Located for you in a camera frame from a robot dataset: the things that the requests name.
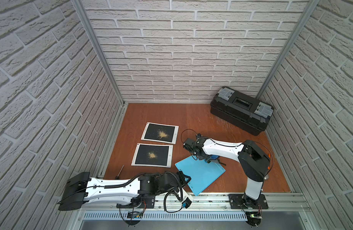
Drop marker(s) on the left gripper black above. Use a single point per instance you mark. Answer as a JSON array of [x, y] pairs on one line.
[[182, 180]]

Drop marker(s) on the blue-edged drawing tablet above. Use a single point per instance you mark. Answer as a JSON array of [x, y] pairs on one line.
[[202, 174]]

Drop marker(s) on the white drawing tablet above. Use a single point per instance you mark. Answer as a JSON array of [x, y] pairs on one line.
[[160, 133], [152, 155]]

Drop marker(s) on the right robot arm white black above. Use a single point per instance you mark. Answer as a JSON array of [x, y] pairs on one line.
[[255, 163]]

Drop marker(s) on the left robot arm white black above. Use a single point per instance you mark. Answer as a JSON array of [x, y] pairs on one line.
[[83, 189]]

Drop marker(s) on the black toolbox grey latches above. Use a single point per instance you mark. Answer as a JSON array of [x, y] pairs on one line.
[[241, 110]]

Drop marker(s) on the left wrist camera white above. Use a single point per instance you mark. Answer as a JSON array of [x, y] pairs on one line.
[[186, 200]]

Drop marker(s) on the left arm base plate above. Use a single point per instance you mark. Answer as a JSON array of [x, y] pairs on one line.
[[139, 202]]

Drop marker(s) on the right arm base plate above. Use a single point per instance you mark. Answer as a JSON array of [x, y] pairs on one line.
[[242, 201]]

